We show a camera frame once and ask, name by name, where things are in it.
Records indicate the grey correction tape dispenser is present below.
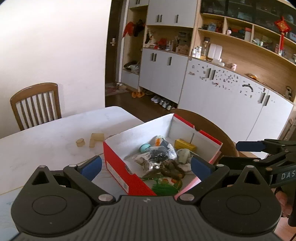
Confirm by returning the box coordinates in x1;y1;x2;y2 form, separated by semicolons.
176;149;192;164

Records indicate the brown hair scrunchie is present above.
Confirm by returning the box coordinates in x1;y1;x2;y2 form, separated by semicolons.
145;159;185;180

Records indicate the green tassel fabric pouch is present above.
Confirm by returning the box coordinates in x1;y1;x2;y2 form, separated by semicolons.
142;177;183;196

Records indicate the yellow small carton box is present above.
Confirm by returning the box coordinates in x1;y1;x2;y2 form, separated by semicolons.
174;139;197;152

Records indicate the bag of dark screws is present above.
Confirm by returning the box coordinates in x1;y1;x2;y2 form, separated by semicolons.
149;146;177;163

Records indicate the silver foil packet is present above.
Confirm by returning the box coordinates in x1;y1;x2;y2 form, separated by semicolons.
132;152;161;173

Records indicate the person's right hand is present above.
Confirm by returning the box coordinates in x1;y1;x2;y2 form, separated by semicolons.
274;187;292;217

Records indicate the round beige wooden block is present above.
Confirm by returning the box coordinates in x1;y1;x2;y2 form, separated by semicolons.
76;138;85;147

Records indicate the angular beige wooden block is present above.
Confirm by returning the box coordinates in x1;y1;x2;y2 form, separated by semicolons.
89;133;105;148

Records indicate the red white shoe box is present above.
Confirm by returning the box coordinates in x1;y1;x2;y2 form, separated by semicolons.
103;114;223;197

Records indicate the red chinese knot ornament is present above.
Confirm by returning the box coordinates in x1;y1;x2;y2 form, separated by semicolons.
274;16;291;55

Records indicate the white wall cabinet unit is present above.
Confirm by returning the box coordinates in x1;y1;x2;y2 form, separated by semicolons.
121;1;295;142

